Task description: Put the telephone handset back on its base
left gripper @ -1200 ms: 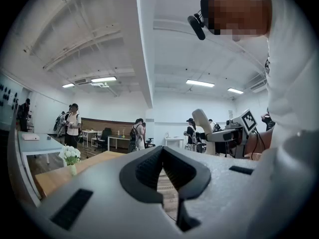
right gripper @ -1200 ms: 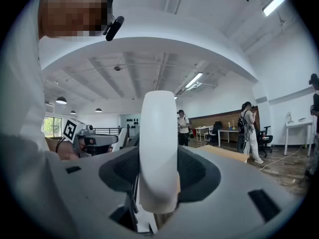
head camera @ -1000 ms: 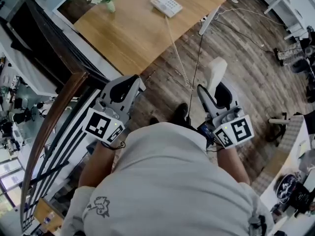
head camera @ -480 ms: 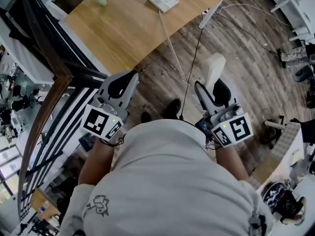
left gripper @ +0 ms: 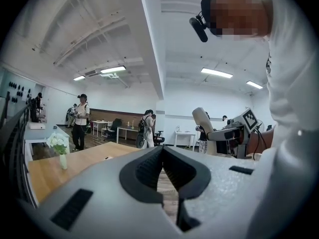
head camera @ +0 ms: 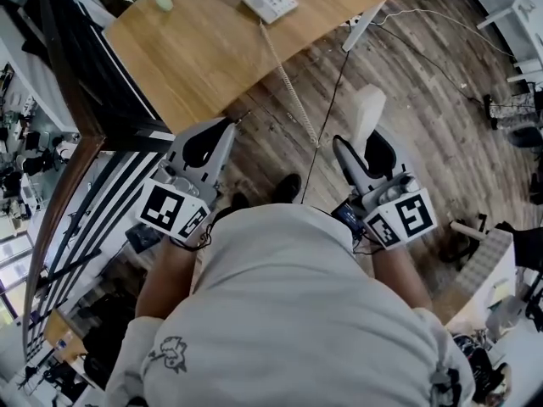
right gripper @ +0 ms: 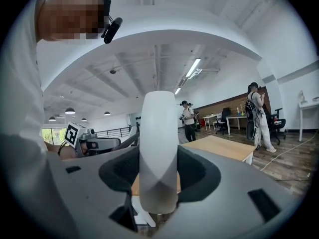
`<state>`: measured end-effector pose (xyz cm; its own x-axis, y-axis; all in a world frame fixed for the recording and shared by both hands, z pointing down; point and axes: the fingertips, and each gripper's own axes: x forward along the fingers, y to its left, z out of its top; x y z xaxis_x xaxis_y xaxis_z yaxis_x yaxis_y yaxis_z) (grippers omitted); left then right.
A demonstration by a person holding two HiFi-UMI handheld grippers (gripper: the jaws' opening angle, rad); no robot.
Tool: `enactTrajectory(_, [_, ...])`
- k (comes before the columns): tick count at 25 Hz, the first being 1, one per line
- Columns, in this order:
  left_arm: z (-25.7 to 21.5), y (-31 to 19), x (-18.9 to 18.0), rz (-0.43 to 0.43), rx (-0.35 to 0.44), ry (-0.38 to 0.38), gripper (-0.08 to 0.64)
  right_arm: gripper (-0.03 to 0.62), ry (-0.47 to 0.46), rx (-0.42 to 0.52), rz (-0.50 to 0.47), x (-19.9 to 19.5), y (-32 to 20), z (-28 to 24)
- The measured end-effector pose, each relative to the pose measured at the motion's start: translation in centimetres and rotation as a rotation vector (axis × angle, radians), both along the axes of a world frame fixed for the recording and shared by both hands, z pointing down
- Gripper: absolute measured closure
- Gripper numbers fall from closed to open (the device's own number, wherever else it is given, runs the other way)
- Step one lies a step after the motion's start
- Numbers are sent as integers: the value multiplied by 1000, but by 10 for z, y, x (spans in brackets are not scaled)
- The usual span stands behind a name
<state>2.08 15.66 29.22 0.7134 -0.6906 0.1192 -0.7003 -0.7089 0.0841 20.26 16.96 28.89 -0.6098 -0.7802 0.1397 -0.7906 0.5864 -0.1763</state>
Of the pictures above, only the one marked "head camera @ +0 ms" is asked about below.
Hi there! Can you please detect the person's black shoe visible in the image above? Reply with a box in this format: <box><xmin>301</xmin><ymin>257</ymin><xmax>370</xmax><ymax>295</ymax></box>
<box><xmin>271</xmin><ymin>173</ymin><xmax>303</xmax><ymax>205</ymax></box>
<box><xmin>228</xmin><ymin>192</ymin><xmax>251</xmax><ymax>214</ymax></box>

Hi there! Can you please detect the person's white shirt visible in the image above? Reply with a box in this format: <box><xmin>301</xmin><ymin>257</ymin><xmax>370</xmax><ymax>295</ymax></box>
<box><xmin>104</xmin><ymin>203</ymin><xmax>477</xmax><ymax>407</ymax></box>

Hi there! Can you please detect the white cabinet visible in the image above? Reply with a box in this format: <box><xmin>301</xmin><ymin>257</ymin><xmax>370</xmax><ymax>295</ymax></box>
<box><xmin>445</xmin><ymin>229</ymin><xmax>517</xmax><ymax>334</ymax></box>

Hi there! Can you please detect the person's left black shoe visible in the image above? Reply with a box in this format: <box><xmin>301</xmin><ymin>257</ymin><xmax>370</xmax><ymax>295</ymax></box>
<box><xmin>228</xmin><ymin>192</ymin><xmax>251</xmax><ymax>214</ymax></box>

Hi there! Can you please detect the white furniture frame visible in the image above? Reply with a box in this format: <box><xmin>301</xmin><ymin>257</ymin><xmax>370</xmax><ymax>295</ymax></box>
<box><xmin>477</xmin><ymin>0</ymin><xmax>543</xmax><ymax>85</ymax></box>

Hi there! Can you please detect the thin white cable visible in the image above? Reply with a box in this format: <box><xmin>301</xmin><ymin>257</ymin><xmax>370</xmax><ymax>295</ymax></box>
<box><xmin>371</xmin><ymin>8</ymin><xmax>518</xmax><ymax>59</ymax></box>

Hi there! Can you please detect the black office chair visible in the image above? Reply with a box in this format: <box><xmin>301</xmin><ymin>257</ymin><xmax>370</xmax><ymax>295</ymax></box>
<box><xmin>507</xmin><ymin>125</ymin><xmax>543</xmax><ymax>160</ymax></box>

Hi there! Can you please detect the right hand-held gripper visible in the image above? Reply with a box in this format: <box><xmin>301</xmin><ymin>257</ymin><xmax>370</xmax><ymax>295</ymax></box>
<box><xmin>332</xmin><ymin>125</ymin><xmax>439</xmax><ymax>253</ymax></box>

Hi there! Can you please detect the person's right forearm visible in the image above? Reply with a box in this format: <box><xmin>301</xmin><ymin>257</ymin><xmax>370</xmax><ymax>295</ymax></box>
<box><xmin>367</xmin><ymin>242</ymin><xmax>434</xmax><ymax>313</ymax></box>

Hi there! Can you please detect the black electronics module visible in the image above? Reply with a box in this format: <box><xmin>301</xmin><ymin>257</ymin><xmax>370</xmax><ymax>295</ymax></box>
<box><xmin>330</xmin><ymin>203</ymin><xmax>367</xmax><ymax>242</ymax></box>

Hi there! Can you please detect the cardboard tube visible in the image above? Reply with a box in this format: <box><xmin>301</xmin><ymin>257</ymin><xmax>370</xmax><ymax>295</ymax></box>
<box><xmin>450</xmin><ymin>220</ymin><xmax>485</xmax><ymax>242</ymax></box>

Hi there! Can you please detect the white table leg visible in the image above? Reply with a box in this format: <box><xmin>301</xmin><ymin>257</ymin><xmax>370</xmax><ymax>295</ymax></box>
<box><xmin>341</xmin><ymin>0</ymin><xmax>388</xmax><ymax>53</ymax></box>

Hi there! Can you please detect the person's right black shoe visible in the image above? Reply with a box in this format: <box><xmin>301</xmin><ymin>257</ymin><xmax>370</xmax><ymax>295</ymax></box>
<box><xmin>271</xmin><ymin>173</ymin><xmax>303</xmax><ymax>205</ymax></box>

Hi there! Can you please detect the thin black cable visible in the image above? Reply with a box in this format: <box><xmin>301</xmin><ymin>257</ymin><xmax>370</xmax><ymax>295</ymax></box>
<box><xmin>299</xmin><ymin>47</ymin><xmax>351</xmax><ymax>206</ymax></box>

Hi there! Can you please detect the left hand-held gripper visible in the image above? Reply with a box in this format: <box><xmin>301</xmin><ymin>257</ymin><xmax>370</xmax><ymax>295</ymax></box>
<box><xmin>135</xmin><ymin>118</ymin><xmax>237</xmax><ymax>253</ymax></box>

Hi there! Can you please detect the person's left forearm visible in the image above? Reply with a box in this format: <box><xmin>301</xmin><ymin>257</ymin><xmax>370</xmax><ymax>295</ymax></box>
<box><xmin>134</xmin><ymin>233</ymin><xmax>204</xmax><ymax>326</ymax></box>

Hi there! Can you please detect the telephone cord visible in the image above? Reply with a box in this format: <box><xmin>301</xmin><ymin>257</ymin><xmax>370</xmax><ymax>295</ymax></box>
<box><xmin>258</xmin><ymin>19</ymin><xmax>320</xmax><ymax>148</ymax></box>

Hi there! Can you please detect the metal stair railing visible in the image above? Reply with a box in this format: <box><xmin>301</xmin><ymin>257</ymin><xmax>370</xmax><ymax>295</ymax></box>
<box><xmin>20</xmin><ymin>0</ymin><xmax>177</xmax><ymax>355</ymax></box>

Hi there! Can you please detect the camouflage bag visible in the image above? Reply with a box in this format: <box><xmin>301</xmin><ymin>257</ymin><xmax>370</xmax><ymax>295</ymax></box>
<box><xmin>487</xmin><ymin>92</ymin><xmax>542</xmax><ymax>131</ymax></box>

